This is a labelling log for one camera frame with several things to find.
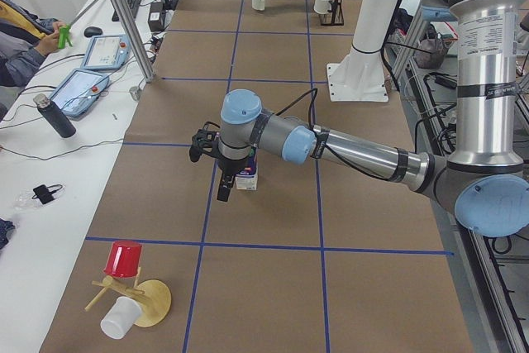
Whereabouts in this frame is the aluminium frame post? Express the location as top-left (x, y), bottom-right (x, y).
top-left (111, 0), bottom-right (155, 83)

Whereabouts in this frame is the white purple milk carton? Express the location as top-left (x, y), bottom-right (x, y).
top-left (236, 148), bottom-right (258, 191)

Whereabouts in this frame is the black computer mouse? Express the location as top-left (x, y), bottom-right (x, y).
top-left (83, 26), bottom-right (102, 38)

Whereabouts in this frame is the black wire cup rack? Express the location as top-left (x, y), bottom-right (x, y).
top-left (318, 0), bottom-right (345, 26)

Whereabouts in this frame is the far blue teach pendant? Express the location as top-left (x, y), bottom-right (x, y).
top-left (81, 34), bottom-right (130, 71)

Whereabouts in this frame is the green plastic tool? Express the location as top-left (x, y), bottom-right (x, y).
top-left (57, 25), bottom-right (73, 50)

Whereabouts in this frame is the small black device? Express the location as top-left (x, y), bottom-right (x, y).
top-left (33, 184), bottom-right (55, 204)

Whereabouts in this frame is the near blue teach pendant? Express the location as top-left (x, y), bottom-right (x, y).
top-left (50, 69), bottom-right (109, 120)

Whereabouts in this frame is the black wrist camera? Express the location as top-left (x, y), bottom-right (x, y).
top-left (189, 121), bottom-right (220, 163)

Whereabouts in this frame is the person grey sleeve forearm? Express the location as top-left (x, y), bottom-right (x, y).
top-left (1, 47), bottom-right (45, 87)

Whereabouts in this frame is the white cup lower rack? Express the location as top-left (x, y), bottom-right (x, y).
top-left (313, 0), bottom-right (332, 15)

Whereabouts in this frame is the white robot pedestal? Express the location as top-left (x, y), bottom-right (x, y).
top-left (327, 0), bottom-right (398, 103)

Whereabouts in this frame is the white plastic cup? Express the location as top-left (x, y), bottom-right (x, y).
top-left (100, 296), bottom-right (142, 340)

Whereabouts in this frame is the clear plastic bag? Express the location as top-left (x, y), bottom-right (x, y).
top-left (13, 190), bottom-right (42, 211)

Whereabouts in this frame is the blue teach pendant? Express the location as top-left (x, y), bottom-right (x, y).
top-left (81, 34), bottom-right (130, 71)
top-left (50, 69), bottom-right (109, 120)

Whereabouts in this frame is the black water bottle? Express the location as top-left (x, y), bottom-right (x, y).
top-left (33, 93), bottom-right (76, 138)

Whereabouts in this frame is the person hand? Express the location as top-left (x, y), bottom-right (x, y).
top-left (35, 21), bottom-right (65, 56)

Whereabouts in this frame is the red plastic cup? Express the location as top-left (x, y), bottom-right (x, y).
top-left (103, 240), bottom-right (142, 278)

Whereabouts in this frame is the black power adapter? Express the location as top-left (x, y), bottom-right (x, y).
top-left (148, 1), bottom-right (166, 32)

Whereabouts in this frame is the wooden cup tree stand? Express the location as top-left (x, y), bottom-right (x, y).
top-left (84, 266), bottom-right (172, 327)

